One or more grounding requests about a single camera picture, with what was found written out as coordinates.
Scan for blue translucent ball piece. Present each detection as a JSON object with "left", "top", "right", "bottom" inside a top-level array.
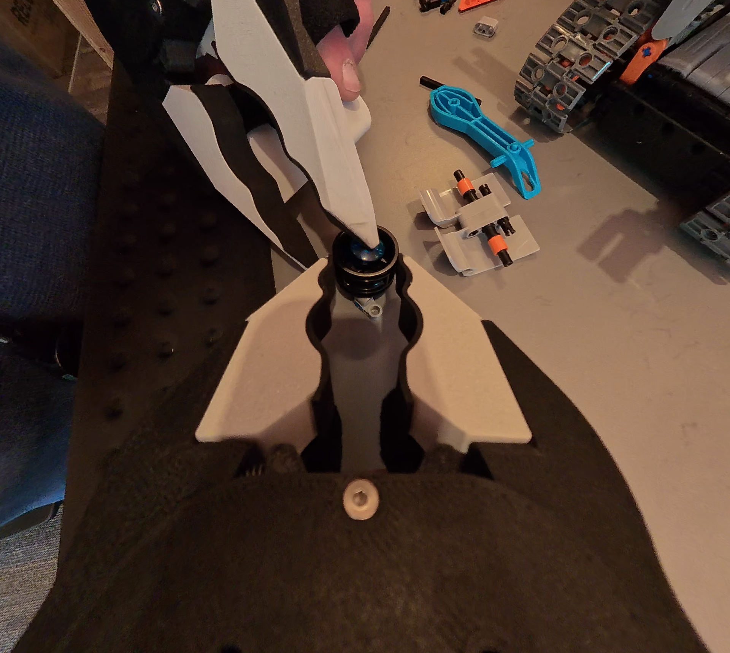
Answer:
[{"left": 342, "top": 242, "right": 389, "bottom": 269}]

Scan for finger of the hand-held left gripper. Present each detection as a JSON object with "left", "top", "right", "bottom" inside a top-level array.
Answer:
[
  {"left": 162, "top": 82, "right": 318, "bottom": 270},
  {"left": 210, "top": 0, "right": 382, "bottom": 253}
]

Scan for tracked toy robot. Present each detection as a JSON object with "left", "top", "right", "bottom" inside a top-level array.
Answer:
[{"left": 514, "top": 0, "right": 730, "bottom": 266}]

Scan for black perforated panel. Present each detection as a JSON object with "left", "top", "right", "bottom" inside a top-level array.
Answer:
[{"left": 57, "top": 54, "right": 275, "bottom": 494}]

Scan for long black axle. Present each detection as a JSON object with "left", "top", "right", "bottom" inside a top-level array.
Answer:
[{"left": 365, "top": 6, "right": 391, "bottom": 51}]

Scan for blue plastic tool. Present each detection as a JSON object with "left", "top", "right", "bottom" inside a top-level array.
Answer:
[{"left": 429, "top": 86, "right": 540, "bottom": 200}]

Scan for person's blue jeans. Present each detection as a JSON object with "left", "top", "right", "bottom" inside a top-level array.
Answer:
[{"left": 0, "top": 374, "right": 78, "bottom": 528}]

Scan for white block with orange pins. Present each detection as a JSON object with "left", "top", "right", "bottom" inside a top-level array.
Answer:
[{"left": 418, "top": 170, "right": 541, "bottom": 277}]

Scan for black toy wheel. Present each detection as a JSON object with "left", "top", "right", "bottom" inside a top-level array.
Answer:
[{"left": 332, "top": 227, "right": 400, "bottom": 297}]

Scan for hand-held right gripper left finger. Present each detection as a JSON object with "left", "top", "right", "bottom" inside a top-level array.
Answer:
[{"left": 195, "top": 257, "right": 334, "bottom": 452}]

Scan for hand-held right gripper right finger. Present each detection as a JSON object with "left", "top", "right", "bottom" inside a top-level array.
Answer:
[{"left": 398, "top": 254, "right": 532, "bottom": 452}]

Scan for cardboard box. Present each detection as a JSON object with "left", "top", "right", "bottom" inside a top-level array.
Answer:
[{"left": 0, "top": 0, "right": 115, "bottom": 78}]

